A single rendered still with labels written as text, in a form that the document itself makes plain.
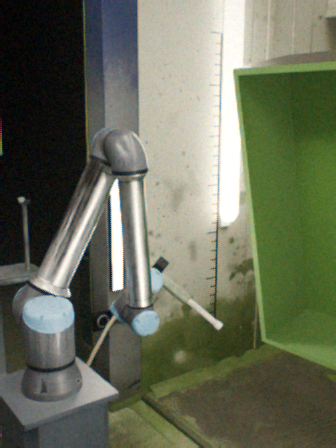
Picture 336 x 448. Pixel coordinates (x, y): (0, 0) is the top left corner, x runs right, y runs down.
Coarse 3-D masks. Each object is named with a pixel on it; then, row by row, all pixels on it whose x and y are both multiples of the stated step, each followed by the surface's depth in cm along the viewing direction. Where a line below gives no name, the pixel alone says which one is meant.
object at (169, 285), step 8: (152, 264) 223; (168, 280) 222; (168, 288) 222; (176, 288) 222; (176, 296) 222; (184, 296) 222; (184, 304) 222; (192, 304) 223; (200, 312) 223; (208, 320) 223; (216, 328) 223
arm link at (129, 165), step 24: (120, 144) 163; (120, 168) 162; (144, 168) 164; (120, 192) 166; (144, 192) 168; (120, 216) 170; (144, 216) 169; (144, 240) 170; (144, 264) 172; (144, 288) 173; (144, 312) 174
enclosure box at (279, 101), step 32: (256, 64) 202; (288, 64) 183; (320, 64) 173; (256, 96) 212; (288, 96) 226; (320, 96) 217; (256, 128) 216; (288, 128) 229; (320, 128) 222; (256, 160) 219; (288, 160) 233; (320, 160) 227; (256, 192) 222; (288, 192) 237; (320, 192) 233; (256, 224) 225; (288, 224) 241; (320, 224) 239; (256, 256) 226; (288, 256) 245; (320, 256) 245; (256, 288) 233; (288, 288) 249; (320, 288) 251; (288, 320) 253; (320, 320) 249; (320, 352) 227
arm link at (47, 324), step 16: (32, 304) 162; (48, 304) 162; (64, 304) 163; (32, 320) 156; (48, 320) 155; (64, 320) 158; (32, 336) 157; (48, 336) 156; (64, 336) 158; (32, 352) 158; (48, 352) 157; (64, 352) 159; (48, 368) 158
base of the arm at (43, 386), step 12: (72, 360) 163; (24, 372) 165; (36, 372) 159; (48, 372) 158; (60, 372) 160; (72, 372) 163; (24, 384) 162; (36, 384) 159; (48, 384) 158; (60, 384) 159; (72, 384) 162; (36, 396) 158; (48, 396) 158; (60, 396) 159
